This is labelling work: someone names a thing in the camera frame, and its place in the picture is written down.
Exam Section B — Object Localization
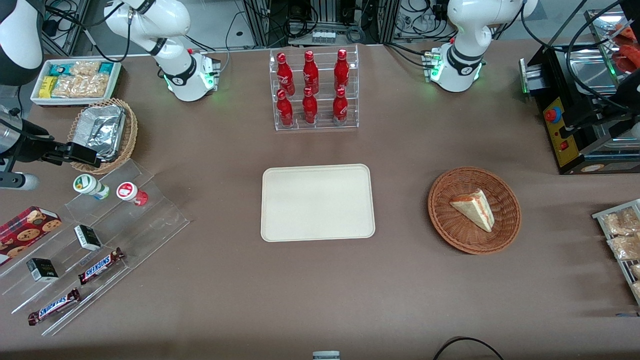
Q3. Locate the wrapped triangle sandwich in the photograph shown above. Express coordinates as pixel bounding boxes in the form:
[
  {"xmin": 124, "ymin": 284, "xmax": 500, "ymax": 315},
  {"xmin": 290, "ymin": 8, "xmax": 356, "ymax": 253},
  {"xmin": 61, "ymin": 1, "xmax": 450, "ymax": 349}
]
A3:
[{"xmin": 449, "ymin": 188, "xmax": 496, "ymax": 233}]

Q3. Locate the red cookie box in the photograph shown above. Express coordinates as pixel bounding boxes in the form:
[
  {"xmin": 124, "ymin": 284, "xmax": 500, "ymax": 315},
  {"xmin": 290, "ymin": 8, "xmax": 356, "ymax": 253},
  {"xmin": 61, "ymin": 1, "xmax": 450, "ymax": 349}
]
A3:
[{"xmin": 0, "ymin": 206, "xmax": 63, "ymax": 257}]

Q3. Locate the snickers chocolate bar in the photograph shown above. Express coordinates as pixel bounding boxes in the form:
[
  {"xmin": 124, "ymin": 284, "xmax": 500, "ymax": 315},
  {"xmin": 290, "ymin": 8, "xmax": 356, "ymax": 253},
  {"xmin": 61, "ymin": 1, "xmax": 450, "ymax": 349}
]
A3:
[
  {"xmin": 27, "ymin": 288, "xmax": 82, "ymax": 327},
  {"xmin": 77, "ymin": 247, "xmax": 126, "ymax": 286}
]

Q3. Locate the red cola bottle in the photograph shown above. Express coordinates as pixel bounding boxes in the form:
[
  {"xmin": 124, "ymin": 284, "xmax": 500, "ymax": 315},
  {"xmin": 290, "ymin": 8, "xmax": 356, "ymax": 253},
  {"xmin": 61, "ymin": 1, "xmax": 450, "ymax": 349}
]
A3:
[
  {"xmin": 334, "ymin": 48, "xmax": 350, "ymax": 93},
  {"xmin": 303, "ymin": 50, "xmax": 320, "ymax": 95},
  {"xmin": 302, "ymin": 87, "xmax": 319, "ymax": 125},
  {"xmin": 332, "ymin": 87, "xmax": 349, "ymax": 126},
  {"xmin": 276, "ymin": 89, "xmax": 294, "ymax": 127},
  {"xmin": 276, "ymin": 52, "xmax": 296, "ymax": 96}
]

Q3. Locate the silver foil container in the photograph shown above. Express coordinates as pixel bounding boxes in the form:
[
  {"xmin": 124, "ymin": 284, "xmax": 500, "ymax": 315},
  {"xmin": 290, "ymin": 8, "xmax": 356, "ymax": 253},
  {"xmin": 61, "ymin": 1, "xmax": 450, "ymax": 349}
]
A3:
[{"xmin": 76, "ymin": 104, "xmax": 127, "ymax": 164}]

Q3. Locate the white gum bottle red lid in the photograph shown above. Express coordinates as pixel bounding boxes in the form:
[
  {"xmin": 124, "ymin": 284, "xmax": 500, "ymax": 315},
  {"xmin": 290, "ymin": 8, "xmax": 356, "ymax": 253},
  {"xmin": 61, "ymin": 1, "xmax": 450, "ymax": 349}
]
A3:
[{"xmin": 116, "ymin": 181, "xmax": 149, "ymax": 207}]

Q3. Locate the white gum bottle green lid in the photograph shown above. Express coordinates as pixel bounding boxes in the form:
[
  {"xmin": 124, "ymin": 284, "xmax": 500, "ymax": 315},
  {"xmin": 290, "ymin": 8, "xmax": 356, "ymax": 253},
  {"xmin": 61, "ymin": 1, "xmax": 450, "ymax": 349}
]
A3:
[{"xmin": 72, "ymin": 174, "xmax": 110, "ymax": 201}]

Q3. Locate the white snack bin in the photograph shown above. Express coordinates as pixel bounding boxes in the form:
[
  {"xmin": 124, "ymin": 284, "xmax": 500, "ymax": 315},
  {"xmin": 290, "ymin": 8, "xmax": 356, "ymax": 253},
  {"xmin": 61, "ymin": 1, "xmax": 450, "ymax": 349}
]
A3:
[{"xmin": 30, "ymin": 58, "xmax": 123, "ymax": 107}]

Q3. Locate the tray of packaged snacks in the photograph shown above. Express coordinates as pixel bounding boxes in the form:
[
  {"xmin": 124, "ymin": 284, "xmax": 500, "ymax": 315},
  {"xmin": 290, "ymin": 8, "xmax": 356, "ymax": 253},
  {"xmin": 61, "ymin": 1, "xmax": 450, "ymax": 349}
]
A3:
[{"xmin": 592, "ymin": 199, "xmax": 640, "ymax": 306}]

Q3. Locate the black machine with red button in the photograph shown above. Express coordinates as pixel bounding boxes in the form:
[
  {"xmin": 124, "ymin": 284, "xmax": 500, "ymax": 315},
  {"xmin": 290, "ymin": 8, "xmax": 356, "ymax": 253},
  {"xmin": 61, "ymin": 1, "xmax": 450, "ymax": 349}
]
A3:
[{"xmin": 519, "ymin": 42, "xmax": 640, "ymax": 176}]

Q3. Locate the beige plastic tray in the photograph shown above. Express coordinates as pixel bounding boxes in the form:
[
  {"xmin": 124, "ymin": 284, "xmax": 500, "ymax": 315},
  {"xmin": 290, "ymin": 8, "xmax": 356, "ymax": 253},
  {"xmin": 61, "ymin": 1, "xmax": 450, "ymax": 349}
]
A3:
[{"xmin": 260, "ymin": 163, "xmax": 376, "ymax": 243}]

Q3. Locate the clear bag of nuts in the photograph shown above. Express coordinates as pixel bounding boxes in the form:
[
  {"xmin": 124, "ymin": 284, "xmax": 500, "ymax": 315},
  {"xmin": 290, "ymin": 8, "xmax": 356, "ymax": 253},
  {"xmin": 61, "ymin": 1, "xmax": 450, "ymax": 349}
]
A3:
[
  {"xmin": 601, "ymin": 207, "xmax": 640, "ymax": 236},
  {"xmin": 607, "ymin": 235, "xmax": 640, "ymax": 261}
]

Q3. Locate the black cable loop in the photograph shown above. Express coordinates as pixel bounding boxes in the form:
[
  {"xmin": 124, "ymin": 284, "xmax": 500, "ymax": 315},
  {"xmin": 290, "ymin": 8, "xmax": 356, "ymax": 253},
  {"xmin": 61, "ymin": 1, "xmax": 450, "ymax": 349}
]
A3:
[{"xmin": 432, "ymin": 336, "xmax": 505, "ymax": 360}]

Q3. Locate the red packaged food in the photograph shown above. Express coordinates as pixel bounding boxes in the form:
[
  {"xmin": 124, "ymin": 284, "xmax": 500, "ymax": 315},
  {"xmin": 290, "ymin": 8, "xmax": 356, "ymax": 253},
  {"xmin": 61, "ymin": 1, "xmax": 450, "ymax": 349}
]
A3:
[{"xmin": 611, "ymin": 24, "xmax": 640, "ymax": 74}]

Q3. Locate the light wicker basket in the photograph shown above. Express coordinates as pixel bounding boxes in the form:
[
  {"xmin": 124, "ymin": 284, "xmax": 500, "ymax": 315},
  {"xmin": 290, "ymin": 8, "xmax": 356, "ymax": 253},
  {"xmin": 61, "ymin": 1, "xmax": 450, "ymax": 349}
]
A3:
[{"xmin": 66, "ymin": 98, "xmax": 139, "ymax": 175}]

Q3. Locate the small dark green box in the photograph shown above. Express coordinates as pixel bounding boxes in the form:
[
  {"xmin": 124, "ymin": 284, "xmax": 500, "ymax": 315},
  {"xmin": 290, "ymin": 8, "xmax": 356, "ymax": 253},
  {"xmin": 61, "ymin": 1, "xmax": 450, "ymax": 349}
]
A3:
[
  {"xmin": 74, "ymin": 224, "xmax": 103, "ymax": 252},
  {"xmin": 26, "ymin": 257, "xmax": 59, "ymax": 283}
]

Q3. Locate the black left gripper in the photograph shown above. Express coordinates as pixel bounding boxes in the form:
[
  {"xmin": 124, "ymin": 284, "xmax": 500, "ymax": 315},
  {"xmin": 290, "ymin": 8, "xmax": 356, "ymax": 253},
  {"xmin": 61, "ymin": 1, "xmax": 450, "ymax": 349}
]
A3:
[{"xmin": 557, "ymin": 87, "xmax": 640, "ymax": 142}]

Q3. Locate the clear bag of crackers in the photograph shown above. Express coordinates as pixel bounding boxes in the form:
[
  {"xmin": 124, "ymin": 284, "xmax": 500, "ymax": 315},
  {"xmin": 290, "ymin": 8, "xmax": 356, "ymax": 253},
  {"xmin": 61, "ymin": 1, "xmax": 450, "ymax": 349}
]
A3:
[{"xmin": 52, "ymin": 61, "xmax": 111, "ymax": 99}]

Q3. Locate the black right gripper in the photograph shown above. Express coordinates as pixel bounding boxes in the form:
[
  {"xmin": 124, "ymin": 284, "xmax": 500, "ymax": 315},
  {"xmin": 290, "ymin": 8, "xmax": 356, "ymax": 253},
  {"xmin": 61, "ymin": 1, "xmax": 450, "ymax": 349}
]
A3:
[{"xmin": 7, "ymin": 119, "xmax": 102, "ymax": 169}]

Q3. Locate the clear acrylic bottle rack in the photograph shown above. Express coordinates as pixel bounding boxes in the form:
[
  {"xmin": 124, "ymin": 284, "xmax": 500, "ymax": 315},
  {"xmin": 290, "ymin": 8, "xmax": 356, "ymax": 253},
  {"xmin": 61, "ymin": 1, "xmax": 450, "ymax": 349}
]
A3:
[{"xmin": 269, "ymin": 44, "xmax": 360, "ymax": 132}]

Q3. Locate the clear acrylic stepped shelf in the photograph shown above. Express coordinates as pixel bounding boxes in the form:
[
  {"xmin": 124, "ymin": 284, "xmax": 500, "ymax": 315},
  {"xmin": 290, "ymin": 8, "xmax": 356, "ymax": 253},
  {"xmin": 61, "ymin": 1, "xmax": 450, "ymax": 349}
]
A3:
[{"xmin": 0, "ymin": 159, "xmax": 191, "ymax": 337}]

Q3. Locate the brown wicker basket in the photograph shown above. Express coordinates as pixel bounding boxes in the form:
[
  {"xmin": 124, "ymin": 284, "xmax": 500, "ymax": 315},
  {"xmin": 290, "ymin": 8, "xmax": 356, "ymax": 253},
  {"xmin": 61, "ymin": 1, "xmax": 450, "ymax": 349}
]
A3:
[{"xmin": 427, "ymin": 166, "xmax": 522, "ymax": 256}]

